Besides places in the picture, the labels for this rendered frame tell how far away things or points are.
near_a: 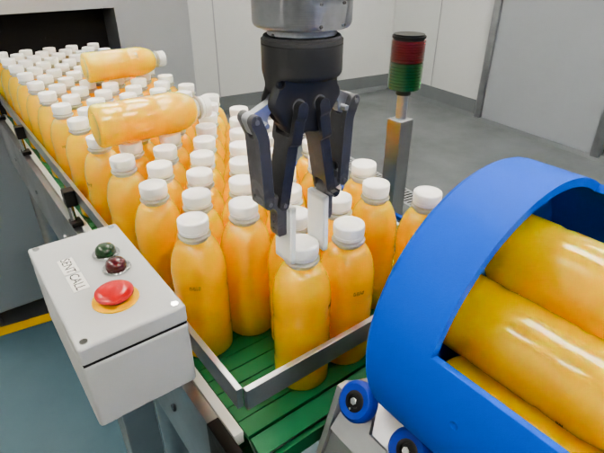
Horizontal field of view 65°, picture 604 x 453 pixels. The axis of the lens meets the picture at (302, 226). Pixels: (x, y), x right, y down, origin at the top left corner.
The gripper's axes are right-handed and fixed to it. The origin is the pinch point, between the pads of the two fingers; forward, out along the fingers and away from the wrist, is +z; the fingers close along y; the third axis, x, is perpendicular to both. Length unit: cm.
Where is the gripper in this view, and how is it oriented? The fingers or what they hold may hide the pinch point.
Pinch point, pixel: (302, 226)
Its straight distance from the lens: 52.9
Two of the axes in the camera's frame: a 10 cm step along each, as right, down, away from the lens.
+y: 8.0, -3.0, 5.2
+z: 0.0, 8.6, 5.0
